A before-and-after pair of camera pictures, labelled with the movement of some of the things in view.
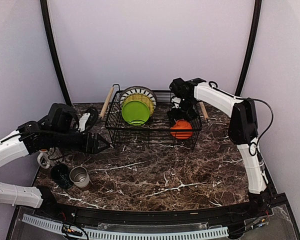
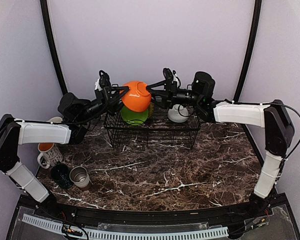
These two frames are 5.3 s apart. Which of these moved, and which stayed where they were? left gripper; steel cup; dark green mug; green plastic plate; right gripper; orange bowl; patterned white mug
Moved: right gripper; left gripper; orange bowl
Stayed: green plastic plate; patterned white mug; steel cup; dark green mug
